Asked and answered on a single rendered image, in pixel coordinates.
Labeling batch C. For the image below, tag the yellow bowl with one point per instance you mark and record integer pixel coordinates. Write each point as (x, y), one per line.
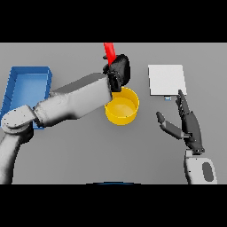
(122, 108)

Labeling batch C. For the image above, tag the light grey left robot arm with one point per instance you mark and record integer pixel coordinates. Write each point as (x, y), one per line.
(74, 99)

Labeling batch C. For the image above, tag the red beaker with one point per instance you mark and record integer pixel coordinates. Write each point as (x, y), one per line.
(110, 53)

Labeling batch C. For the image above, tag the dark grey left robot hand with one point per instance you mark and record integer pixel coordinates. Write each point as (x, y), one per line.
(120, 69)

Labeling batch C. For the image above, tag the flat pale square scale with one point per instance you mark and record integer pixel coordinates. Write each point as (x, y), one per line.
(167, 79)

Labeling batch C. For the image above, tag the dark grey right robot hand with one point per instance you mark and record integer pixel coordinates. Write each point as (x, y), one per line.
(190, 127)

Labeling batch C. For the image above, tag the blue tray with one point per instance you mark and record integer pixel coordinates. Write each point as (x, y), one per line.
(25, 88)

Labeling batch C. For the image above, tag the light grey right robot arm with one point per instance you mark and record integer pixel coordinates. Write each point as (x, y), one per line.
(198, 171)

